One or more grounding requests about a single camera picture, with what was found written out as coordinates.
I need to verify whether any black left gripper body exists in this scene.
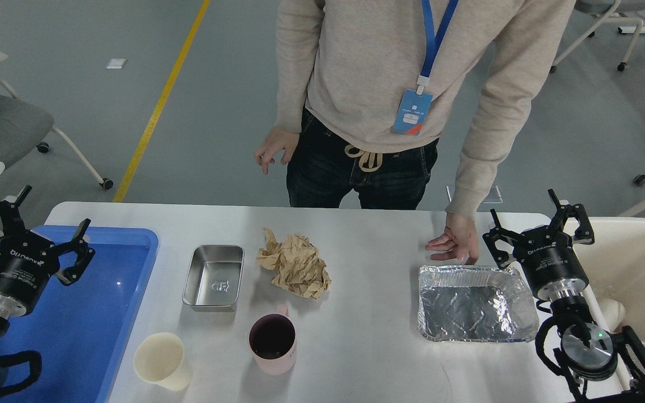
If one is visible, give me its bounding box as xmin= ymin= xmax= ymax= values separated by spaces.
xmin=0 ymin=234 xmax=55 ymax=315

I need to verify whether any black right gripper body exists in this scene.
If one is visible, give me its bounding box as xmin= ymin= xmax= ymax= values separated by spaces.
xmin=513 ymin=227 xmax=589 ymax=300

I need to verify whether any stainless steel rectangular container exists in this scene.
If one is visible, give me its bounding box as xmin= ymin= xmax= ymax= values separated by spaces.
xmin=182 ymin=245 xmax=244 ymax=313

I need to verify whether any aluminium foil tray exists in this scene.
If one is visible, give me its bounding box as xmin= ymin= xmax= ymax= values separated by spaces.
xmin=418 ymin=265 xmax=539 ymax=343

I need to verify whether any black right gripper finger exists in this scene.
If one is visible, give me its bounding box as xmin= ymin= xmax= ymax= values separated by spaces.
xmin=546 ymin=189 xmax=595 ymax=245
xmin=482 ymin=209 xmax=527 ymax=269

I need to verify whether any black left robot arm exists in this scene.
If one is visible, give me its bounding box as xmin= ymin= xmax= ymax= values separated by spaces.
xmin=0 ymin=186 xmax=95 ymax=398

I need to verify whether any blue lanyard badge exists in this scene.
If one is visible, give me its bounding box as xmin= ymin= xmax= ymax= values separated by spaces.
xmin=392 ymin=1 xmax=459 ymax=136

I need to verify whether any person's left hand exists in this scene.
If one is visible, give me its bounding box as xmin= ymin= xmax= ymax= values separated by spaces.
xmin=425 ymin=212 xmax=479 ymax=265

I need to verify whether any pink mug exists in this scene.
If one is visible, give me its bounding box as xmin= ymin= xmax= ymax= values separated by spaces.
xmin=249 ymin=304 xmax=297 ymax=376

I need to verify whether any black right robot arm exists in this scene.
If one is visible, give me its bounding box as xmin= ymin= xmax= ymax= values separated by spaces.
xmin=482 ymin=190 xmax=645 ymax=402

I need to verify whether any crumpled brown paper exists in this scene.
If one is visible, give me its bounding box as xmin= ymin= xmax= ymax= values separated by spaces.
xmin=256 ymin=227 xmax=332 ymax=300

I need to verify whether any blue plastic tray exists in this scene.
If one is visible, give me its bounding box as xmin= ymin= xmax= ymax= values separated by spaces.
xmin=0 ymin=227 xmax=158 ymax=402

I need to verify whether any person in beige sweater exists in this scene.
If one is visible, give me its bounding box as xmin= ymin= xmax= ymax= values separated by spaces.
xmin=275 ymin=0 xmax=576 ymax=221

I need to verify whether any beige plastic bin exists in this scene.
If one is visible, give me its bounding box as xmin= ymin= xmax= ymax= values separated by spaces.
xmin=574 ymin=217 xmax=645 ymax=342

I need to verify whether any white chair right background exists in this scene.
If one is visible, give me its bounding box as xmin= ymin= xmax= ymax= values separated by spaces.
xmin=549 ymin=0 xmax=645 ymax=73

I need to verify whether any cream paper cup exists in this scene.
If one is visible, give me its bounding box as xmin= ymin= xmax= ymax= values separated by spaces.
xmin=133 ymin=332 xmax=193 ymax=392

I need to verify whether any person's right hand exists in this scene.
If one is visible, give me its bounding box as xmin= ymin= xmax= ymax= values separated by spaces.
xmin=254 ymin=126 xmax=300 ymax=176

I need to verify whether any grey office chair left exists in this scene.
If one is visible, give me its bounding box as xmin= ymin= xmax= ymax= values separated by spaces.
xmin=0 ymin=51 xmax=114 ymax=190

